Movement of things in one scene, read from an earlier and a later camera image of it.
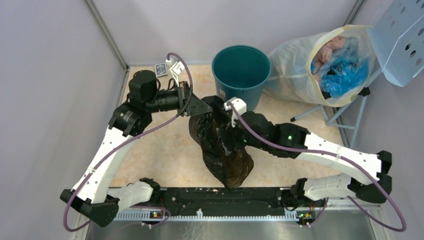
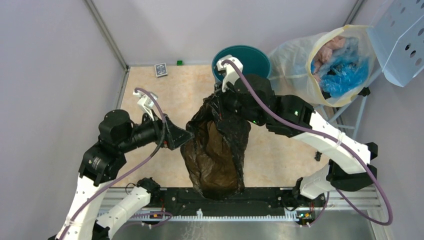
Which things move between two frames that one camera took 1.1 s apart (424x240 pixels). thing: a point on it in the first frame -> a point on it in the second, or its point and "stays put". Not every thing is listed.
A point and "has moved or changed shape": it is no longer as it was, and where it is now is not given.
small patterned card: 161,70 stays put
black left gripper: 196,106 -> 174,135
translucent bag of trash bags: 336,67 stays put
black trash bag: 231,163 has moved or changed shape
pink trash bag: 326,53 stays put
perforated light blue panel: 396,33 stays put
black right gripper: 236,128 -> 230,88
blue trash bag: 348,67 stays put
